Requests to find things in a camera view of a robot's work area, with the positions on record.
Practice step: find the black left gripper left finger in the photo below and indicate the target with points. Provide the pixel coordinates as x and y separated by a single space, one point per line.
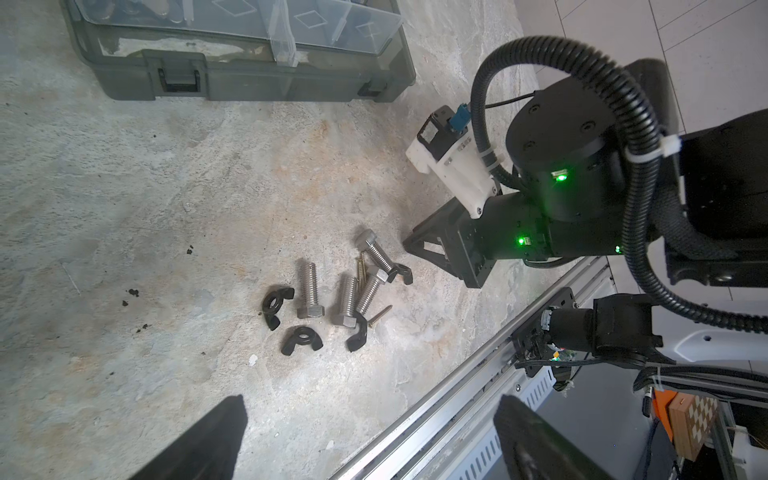
207 450

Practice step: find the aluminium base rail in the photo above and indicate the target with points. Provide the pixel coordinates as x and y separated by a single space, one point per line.
449 434

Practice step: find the green plastic organizer box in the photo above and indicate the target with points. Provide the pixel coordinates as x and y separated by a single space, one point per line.
297 51

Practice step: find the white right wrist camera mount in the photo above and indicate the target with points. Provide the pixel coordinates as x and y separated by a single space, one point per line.
445 146

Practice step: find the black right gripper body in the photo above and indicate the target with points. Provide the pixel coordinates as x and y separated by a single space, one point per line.
511 227

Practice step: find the small brass screw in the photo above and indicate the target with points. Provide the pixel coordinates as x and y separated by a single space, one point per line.
361 271
373 320

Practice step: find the checkered wooden block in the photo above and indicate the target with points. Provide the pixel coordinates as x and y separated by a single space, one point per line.
691 418

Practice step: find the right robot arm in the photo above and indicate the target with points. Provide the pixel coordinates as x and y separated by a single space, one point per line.
563 155

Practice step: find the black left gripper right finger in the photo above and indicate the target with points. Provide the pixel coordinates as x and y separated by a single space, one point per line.
532 449

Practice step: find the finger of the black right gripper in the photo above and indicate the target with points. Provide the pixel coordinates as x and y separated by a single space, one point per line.
453 260
442 227

